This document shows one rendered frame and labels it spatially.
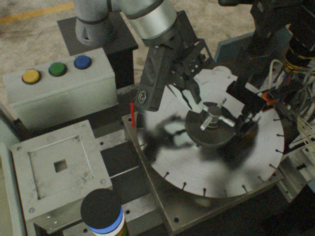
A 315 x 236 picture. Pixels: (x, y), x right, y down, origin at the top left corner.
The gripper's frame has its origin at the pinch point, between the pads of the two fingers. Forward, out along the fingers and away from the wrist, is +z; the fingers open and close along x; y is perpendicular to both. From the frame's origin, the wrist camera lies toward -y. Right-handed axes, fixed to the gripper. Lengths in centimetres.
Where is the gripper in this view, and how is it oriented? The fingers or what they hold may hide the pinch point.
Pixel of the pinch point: (194, 110)
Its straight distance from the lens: 59.6
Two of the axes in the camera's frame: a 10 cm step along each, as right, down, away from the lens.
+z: 4.6, 6.2, 6.3
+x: -6.1, -2.9, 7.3
